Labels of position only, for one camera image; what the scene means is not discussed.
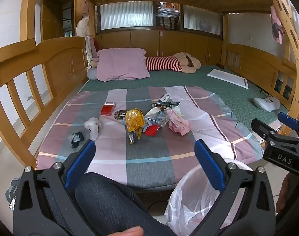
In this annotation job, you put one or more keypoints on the round dark badge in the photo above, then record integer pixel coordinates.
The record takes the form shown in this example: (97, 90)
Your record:
(119, 115)

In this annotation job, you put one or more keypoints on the wooden wall cabinet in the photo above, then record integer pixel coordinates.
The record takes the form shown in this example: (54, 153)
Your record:
(144, 41)

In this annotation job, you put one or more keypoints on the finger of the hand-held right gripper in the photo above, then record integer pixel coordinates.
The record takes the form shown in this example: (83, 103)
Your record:
(262, 129)
(288, 121)

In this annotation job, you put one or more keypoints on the wooden bunk bed frame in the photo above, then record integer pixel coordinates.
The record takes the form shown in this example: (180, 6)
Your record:
(60, 51)

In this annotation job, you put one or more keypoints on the striped plush doll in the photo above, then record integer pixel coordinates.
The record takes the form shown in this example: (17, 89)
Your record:
(164, 62)

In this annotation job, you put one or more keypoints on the white crumpled tissue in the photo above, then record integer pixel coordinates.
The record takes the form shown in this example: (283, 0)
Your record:
(151, 111)

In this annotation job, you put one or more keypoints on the white handheld vacuum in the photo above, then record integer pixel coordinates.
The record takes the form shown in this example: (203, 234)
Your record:
(266, 103)

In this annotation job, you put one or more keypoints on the white flat board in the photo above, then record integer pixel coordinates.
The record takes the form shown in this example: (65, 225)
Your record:
(228, 77)

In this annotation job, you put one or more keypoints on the pink pillow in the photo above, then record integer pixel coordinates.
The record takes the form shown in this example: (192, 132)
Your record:
(122, 64)

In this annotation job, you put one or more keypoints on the green bed mattress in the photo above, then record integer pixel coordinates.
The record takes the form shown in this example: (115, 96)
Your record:
(213, 81)

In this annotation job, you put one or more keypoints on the light blue bag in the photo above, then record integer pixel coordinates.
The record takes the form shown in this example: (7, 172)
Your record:
(155, 121)

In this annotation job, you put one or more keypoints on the pink wrapper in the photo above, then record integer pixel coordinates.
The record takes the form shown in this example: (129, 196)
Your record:
(177, 124)

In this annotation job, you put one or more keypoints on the frosted glass window panel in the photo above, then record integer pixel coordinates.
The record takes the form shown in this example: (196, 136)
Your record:
(126, 14)
(202, 19)

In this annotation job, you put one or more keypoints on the red cigarette box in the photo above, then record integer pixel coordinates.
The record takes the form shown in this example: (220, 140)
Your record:
(107, 109)

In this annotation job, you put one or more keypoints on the pink hanging cloth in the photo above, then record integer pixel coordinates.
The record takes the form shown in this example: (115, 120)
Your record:
(277, 27)

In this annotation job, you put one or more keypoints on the person's leg in dark jeans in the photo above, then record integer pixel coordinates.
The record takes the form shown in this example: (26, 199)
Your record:
(110, 201)

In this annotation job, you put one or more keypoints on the white tube with blue cap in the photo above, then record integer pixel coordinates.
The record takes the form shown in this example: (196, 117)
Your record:
(167, 97)

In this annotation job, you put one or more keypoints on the person's left hand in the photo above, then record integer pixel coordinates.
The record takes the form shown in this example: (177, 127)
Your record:
(127, 232)

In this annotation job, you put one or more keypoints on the yellow snack wrapper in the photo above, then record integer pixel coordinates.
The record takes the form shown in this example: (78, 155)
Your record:
(134, 123)

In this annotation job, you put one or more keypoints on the grey blue cushion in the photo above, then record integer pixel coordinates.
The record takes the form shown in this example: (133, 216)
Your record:
(92, 74)

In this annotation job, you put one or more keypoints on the small red packet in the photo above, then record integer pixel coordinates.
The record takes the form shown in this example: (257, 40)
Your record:
(152, 130)

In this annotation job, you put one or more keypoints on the white hanging cloth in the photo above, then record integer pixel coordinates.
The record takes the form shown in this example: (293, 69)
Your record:
(89, 49)

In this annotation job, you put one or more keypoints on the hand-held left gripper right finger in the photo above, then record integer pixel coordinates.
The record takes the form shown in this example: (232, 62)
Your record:
(209, 164)

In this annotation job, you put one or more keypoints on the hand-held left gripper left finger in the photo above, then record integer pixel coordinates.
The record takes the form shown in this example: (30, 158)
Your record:
(80, 162)

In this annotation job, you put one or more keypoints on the person's right hand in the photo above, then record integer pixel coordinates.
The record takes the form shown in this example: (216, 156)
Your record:
(283, 194)

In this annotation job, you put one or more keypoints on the black wrapper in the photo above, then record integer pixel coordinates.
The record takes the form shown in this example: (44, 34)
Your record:
(76, 139)

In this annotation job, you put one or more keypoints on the stack of bagged items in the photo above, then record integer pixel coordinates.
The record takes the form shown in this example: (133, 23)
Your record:
(167, 11)

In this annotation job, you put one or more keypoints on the pink grey checkered blanket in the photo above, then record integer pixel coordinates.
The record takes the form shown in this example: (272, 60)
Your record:
(151, 157)

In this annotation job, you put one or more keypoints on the green snack packet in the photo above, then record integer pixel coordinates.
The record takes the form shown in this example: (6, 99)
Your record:
(165, 105)

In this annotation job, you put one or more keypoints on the white plastic trash bag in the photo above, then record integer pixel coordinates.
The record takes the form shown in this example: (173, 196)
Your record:
(193, 201)

